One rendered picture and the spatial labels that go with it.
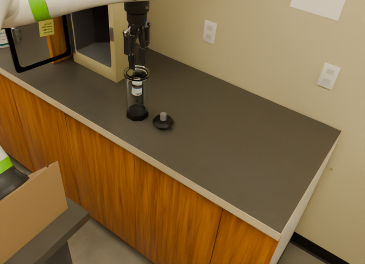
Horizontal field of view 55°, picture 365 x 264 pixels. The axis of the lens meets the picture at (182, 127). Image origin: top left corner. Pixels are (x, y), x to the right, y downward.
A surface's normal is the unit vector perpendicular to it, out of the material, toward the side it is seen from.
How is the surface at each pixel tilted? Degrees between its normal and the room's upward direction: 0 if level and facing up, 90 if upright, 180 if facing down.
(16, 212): 90
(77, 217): 0
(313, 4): 90
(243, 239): 90
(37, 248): 0
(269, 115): 0
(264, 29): 90
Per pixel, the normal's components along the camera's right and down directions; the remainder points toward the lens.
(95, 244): 0.07, -0.77
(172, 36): -0.59, 0.48
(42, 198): 0.84, 0.40
